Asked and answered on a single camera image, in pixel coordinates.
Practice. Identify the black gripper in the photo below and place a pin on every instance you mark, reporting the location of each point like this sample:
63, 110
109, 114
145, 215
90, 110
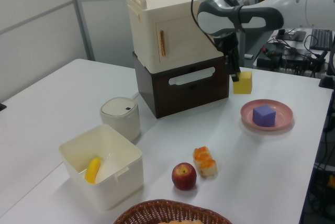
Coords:
226, 41

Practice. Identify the yellow cube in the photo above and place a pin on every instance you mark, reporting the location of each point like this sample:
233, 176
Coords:
244, 85

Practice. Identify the white grey Franka robot arm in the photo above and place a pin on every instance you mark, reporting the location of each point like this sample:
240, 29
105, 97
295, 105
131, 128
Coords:
274, 9

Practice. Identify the purple cube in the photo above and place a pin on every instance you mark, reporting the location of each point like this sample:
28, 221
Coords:
263, 116

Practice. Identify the small grey device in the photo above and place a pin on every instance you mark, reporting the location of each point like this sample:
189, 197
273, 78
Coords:
248, 56

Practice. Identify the black electronics box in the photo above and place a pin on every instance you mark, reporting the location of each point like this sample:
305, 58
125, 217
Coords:
270, 57

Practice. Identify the dark brown drawer box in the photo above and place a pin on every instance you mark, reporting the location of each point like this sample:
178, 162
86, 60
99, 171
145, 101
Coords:
183, 95

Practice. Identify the black monitor stand base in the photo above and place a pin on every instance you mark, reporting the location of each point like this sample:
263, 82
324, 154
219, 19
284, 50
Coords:
290, 35

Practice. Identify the pink plate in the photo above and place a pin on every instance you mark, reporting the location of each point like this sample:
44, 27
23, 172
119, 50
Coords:
284, 115

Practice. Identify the cream plastic cabinet box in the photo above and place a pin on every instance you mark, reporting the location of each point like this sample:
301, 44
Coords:
157, 30

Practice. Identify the black computer keyboard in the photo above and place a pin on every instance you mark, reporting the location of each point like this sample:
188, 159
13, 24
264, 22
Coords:
321, 38

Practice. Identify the toy bread with orange topping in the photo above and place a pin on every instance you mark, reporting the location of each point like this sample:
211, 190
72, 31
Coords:
205, 161

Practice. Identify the red toy apple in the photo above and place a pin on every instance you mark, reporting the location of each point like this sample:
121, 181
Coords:
184, 177

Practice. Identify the small cream lidded bin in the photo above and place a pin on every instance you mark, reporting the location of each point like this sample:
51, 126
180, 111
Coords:
121, 118

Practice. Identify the brown wicker basket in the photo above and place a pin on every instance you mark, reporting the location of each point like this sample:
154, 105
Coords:
170, 212

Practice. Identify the white open plastic container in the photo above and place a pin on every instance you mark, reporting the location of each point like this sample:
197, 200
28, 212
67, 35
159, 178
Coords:
104, 166

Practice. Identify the yellow toy banana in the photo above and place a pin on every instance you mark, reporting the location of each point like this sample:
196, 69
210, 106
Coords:
93, 170

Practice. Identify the black object at table edge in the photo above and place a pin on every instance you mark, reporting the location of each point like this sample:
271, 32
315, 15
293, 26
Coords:
2, 106

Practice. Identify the black clamp post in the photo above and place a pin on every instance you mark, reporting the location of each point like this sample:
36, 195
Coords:
328, 72

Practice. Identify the grey partition post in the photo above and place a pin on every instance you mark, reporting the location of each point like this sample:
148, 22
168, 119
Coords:
79, 17

